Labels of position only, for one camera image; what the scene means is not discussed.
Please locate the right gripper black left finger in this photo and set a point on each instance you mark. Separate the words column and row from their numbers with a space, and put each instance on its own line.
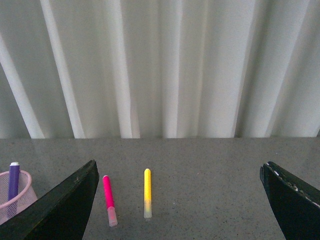
column 61, row 214

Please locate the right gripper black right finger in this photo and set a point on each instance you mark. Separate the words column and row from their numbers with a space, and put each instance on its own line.
column 294, row 202

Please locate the pink highlighter pen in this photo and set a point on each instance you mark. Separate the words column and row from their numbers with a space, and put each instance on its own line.
column 109, row 201

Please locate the purple highlighter pen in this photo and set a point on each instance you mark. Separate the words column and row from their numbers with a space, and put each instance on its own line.
column 13, row 188

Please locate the pink mesh pen cup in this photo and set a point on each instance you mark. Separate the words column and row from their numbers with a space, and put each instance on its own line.
column 26, row 196

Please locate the yellow highlighter pen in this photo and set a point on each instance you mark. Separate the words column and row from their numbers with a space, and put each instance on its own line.
column 147, row 194

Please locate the white pleated curtain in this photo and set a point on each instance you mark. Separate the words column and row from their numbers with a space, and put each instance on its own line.
column 159, row 68

